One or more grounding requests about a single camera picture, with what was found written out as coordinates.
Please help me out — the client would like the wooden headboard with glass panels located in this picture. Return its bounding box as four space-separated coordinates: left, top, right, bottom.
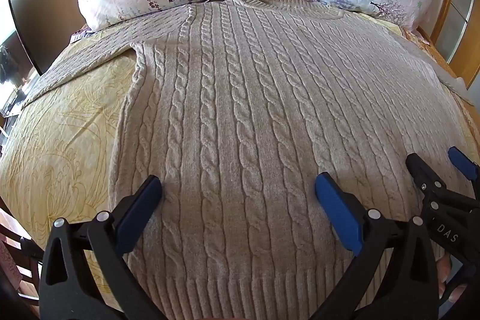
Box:
416 0 480 88

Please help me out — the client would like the wooden chair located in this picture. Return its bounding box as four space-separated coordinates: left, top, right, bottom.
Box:
0 208 44 309

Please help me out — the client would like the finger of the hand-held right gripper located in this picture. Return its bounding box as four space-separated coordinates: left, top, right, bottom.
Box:
406 153 451 210
447 147 480 193

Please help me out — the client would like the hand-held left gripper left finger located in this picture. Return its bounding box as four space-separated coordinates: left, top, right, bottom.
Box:
39 175 163 320

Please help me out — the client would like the beige cable-knit sweater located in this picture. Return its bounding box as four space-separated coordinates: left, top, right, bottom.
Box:
20 0 475 320

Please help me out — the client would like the yellow orange patterned bedspread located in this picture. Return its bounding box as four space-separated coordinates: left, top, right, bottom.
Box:
0 18 480 309

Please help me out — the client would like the person's right hand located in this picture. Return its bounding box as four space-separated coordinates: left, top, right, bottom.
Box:
436 253 457 301

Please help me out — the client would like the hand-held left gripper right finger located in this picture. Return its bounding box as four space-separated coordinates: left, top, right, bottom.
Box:
311 172 440 320

